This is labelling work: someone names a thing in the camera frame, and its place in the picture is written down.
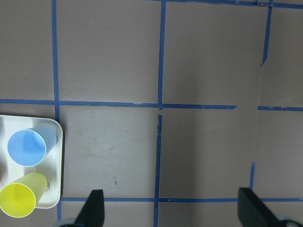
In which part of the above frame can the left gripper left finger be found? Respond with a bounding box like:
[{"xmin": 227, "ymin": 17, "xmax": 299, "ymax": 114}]
[{"xmin": 73, "ymin": 190, "xmax": 105, "ymax": 227}]

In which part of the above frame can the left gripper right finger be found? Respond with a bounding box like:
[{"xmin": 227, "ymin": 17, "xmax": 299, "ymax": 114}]
[{"xmin": 237, "ymin": 188, "xmax": 284, "ymax": 227}]

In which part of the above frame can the yellow plastic cup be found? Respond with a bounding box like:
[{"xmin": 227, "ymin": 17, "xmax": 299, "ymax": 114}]
[{"xmin": 0, "ymin": 172, "xmax": 48, "ymax": 218}]

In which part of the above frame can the blue cup near yellow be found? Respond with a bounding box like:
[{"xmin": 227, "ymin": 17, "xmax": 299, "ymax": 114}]
[{"xmin": 7, "ymin": 127, "xmax": 57, "ymax": 167}]

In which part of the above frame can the beige plastic tray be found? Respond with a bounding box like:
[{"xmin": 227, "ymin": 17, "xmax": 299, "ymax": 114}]
[{"xmin": 0, "ymin": 115, "xmax": 63, "ymax": 209}]

